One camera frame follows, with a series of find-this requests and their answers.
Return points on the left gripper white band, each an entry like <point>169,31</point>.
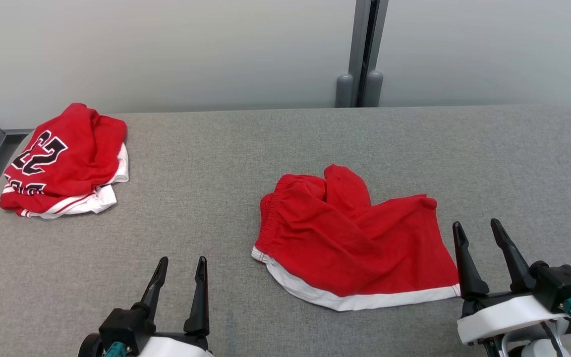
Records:
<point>176,347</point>

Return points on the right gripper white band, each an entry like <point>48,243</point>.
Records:
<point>503,315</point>

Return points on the red shorts white hem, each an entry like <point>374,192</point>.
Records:
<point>345,243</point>

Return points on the red basketball jersey white sleeves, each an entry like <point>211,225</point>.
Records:
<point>67,163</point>

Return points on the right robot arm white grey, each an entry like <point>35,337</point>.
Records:
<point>533,344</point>

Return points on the grey fabric upholstered platform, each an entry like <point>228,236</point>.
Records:
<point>216,173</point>

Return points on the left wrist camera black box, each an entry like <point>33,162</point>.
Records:
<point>122,327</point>

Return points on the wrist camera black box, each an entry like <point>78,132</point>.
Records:
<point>122,327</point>
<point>563,285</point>

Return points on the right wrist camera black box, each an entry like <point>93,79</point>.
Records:
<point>563,285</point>

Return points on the grey cylindrical post bumper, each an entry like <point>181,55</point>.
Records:
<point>344,91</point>
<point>373,89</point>

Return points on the grey vertical wall post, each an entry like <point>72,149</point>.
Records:
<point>365,39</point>

